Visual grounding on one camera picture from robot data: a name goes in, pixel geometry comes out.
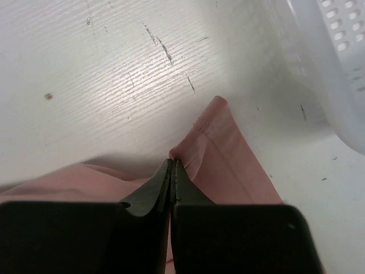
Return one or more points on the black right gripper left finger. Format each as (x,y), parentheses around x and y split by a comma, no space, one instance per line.
(128,236)

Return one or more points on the pink printed t shirt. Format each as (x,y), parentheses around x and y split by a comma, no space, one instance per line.
(215,155)

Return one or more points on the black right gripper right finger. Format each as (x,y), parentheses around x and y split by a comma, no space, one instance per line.
(213,238)

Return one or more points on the white plastic mesh basket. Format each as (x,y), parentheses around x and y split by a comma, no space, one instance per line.
(331,34)

